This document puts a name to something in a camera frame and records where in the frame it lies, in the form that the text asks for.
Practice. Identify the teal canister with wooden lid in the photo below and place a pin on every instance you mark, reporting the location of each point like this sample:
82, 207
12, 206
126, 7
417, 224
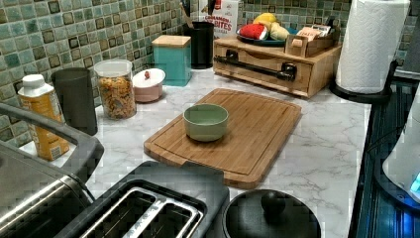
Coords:
172, 54

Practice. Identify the pink ceramic jar white lid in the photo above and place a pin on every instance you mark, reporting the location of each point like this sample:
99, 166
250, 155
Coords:
148, 84

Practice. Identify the yellow plush fruit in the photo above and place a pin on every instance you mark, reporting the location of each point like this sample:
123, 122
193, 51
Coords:
267, 17

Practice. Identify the green ceramic bowl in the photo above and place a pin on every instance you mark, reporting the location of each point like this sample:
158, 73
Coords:
205, 122

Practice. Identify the black pot lid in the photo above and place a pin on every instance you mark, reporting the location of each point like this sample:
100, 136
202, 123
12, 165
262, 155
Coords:
268, 213

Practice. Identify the beige plush fruit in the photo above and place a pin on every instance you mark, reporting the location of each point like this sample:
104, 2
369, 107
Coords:
277, 32

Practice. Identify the black paper towel holder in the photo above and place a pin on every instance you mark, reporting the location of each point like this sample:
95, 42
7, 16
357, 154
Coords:
367, 98

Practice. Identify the black utensil holder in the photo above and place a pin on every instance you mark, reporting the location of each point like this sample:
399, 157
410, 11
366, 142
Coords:
202, 39

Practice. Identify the black bar drawer handle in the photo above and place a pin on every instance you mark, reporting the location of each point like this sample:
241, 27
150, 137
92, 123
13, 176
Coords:
287, 71

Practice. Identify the bamboo drawer front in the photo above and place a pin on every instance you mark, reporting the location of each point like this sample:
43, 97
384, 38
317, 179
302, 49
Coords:
300, 83

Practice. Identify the dark blue plate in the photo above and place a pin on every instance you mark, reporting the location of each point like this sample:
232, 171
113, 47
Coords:
268, 42

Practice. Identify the bamboo drawer box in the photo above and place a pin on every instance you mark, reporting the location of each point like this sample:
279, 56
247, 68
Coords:
323, 64

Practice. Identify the cinnamon bites cereal box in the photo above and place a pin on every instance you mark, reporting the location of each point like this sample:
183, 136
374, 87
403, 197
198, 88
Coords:
224, 16

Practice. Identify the yellow bottle white cap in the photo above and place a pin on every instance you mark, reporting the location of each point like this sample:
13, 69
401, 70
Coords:
39, 97

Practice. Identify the white paper towel roll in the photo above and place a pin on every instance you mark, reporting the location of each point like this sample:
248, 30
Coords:
372, 36

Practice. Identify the black toaster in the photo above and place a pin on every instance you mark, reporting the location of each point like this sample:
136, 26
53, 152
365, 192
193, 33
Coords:
154, 201

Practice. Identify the dark grey cylinder cup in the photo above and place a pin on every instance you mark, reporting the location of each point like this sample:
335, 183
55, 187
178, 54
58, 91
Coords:
75, 94

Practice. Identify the red plush watermelon slice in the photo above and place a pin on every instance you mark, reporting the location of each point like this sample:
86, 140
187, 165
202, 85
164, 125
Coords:
254, 31

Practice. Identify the clear jar of cereal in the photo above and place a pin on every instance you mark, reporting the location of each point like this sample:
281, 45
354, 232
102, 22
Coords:
114, 80

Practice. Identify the bamboo cutting board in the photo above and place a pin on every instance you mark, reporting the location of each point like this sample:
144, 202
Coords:
258, 126

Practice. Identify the stainless steel appliance with handle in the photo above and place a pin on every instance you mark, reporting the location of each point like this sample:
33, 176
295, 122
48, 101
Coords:
37, 198

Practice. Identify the wooden utensil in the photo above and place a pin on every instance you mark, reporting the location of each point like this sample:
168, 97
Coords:
186, 17

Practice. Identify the bamboo tea bag organizer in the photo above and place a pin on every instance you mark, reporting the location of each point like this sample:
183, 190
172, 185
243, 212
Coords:
309, 41

